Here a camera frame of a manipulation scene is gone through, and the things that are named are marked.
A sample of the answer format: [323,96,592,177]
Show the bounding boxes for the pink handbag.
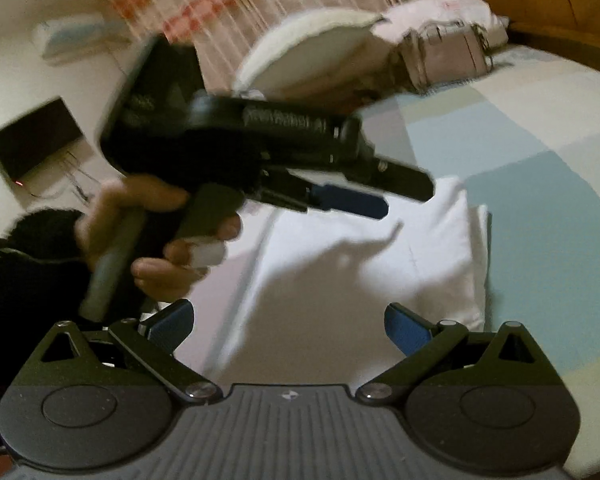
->
[397,20,496,93]

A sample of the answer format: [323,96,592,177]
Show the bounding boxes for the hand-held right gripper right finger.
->
[355,302,551,406]

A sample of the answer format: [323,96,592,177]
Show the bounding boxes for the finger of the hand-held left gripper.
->
[265,170,389,222]
[355,152,437,202]

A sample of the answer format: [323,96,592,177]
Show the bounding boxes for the cream green pillow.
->
[325,55,411,106]

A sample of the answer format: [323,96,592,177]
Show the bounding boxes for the television cables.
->
[27,145,98,201]

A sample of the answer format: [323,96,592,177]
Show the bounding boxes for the pink floral quilt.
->
[372,0,511,53]

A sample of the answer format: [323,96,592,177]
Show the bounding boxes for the white air conditioner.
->
[32,12,131,66]

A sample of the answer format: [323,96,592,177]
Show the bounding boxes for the black wall television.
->
[0,97,86,196]

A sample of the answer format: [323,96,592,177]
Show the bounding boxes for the white printed shirt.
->
[172,175,493,386]

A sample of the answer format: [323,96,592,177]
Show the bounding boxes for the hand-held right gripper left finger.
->
[27,298,223,406]

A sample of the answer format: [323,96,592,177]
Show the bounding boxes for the patterned orange curtain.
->
[105,0,411,96]

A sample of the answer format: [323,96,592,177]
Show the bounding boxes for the person's left hand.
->
[75,175,243,303]

